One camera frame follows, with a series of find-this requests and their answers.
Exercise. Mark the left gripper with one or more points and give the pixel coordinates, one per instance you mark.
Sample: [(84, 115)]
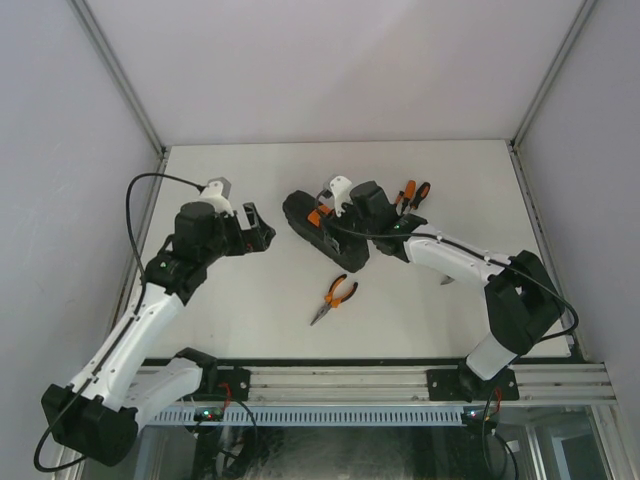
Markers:
[(248, 241)]

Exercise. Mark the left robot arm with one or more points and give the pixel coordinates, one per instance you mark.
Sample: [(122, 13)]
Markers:
[(100, 413)]

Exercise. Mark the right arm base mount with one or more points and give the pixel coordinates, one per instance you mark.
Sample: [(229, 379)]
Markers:
[(461, 384)]

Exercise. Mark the grey slotted cable duct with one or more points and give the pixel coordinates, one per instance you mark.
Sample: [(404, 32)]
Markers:
[(307, 416)]

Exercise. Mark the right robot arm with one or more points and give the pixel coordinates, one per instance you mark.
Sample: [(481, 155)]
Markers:
[(521, 301)]

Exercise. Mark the black orange handled screwdriver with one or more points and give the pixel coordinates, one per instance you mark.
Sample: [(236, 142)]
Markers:
[(420, 195)]

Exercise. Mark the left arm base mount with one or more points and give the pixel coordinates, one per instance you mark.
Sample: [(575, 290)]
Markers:
[(231, 382)]

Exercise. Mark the aluminium frame rail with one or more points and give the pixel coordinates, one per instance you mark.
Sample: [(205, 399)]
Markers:
[(528, 385)]

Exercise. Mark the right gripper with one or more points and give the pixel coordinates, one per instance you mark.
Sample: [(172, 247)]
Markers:
[(333, 223)]

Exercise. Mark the black plastic tool case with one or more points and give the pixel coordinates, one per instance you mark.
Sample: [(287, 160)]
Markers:
[(311, 220)]

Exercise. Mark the orange black needle-nose pliers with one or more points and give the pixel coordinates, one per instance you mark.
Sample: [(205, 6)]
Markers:
[(332, 299)]

